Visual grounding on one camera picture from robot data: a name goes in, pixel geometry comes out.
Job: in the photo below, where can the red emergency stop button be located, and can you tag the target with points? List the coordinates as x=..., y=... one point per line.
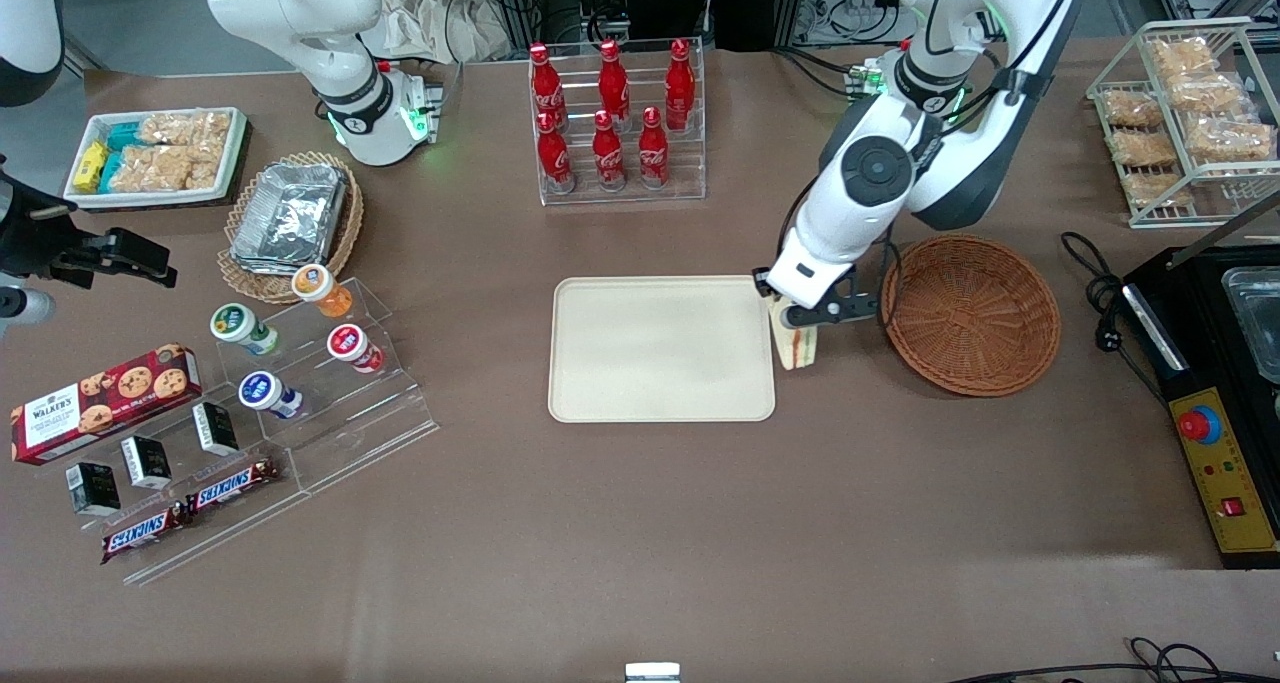
x=1197, y=424

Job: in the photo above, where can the green lid yogurt cup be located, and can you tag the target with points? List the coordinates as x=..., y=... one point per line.
x=240, y=326

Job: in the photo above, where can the stacked aluminium foil containers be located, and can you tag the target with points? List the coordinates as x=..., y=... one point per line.
x=290, y=213

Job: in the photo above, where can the steel pan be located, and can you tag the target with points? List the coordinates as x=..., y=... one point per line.
x=1260, y=323

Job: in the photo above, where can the clear acrylic stepped stand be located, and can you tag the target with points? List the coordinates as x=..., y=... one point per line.
x=370, y=413
x=230, y=523

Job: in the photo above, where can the clear acrylic bottle rack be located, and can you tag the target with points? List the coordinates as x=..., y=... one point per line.
x=690, y=163

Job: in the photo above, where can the small black box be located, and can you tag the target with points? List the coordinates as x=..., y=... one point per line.
x=147, y=461
x=216, y=428
x=94, y=488

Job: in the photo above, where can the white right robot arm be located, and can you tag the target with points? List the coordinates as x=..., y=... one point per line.
x=330, y=43

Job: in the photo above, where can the brown round wicker basket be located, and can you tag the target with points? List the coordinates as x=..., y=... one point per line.
x=970, y=313

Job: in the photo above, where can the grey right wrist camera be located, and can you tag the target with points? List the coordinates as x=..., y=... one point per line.
x=25, y=308

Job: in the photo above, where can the red lid yogurt cup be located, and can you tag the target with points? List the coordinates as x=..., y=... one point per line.
x=352, y=346

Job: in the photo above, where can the beige rectangular plastic tray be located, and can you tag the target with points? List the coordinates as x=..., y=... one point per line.
x=660, y=348

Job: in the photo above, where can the teal snack pack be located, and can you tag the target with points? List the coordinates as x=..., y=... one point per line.
x=123, y=135
x=110, y=171

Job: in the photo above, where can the small white metal bracket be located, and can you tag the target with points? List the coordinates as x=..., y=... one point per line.
x=652, y=672

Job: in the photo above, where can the clear bag of fried snacks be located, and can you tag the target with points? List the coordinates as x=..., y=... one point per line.
x=1128, y=108
x=1160, y=191
x=1143, y=149
x=1212, y=93
x=1183, y=58
x=1230, y=141

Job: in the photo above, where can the red cola bottle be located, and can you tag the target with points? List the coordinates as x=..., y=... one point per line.
x=546, y=88
x=613, y=83
x=680, y=83
x=607, y=155
x=653, y=153
x=554, y=158

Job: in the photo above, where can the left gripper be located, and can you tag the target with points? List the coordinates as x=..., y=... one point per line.
x=760, y=282

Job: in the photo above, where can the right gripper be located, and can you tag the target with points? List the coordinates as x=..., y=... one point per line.
x=32, y=238

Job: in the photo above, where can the white rectangular snack tray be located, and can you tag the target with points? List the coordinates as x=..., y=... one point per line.
x=232, y=158

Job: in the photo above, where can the orange lid yogurt cup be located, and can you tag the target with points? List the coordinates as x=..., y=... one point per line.
x=320, y=288

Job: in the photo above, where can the red Walkers cookie box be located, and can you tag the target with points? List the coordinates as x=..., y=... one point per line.
x=100, y=403

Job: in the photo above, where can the grey metal lid bar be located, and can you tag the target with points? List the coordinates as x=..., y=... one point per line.
x=1225, y=231

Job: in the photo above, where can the black appliance with yellow panel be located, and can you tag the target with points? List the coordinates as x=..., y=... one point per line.
x=1225, y=483

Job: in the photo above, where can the yellow snack pack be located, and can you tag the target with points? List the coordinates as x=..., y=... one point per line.
x=91, y=165

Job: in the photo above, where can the light oval wicker basket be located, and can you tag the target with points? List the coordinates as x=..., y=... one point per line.
x=345, y=233

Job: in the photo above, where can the crumpled beige paper bag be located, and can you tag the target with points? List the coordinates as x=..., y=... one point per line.
x=430, y=18

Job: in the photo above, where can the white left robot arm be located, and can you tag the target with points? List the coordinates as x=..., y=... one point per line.
x=960, y=153

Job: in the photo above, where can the triangular white bread sandwich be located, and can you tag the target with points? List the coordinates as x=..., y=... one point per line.
x=797, y=348

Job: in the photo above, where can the clear pack of rice crackers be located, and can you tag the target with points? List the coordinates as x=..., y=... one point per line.
x=190, y=128
x=160, y=168

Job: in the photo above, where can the Snickers chocolate bar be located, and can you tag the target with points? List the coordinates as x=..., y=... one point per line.
x=235, y=485
x=143, y=533

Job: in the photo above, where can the blue lid yogurt cup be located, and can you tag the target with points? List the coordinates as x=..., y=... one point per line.
x=266, y=393

